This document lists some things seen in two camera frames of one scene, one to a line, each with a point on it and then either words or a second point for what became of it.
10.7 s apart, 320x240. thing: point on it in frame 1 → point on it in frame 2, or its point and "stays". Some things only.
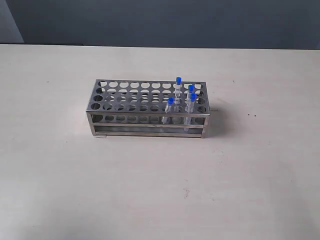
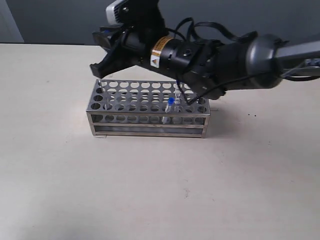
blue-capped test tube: [191, 90] → [100, 84]
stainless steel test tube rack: [148, 108] stays
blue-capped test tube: [165, 120] stays
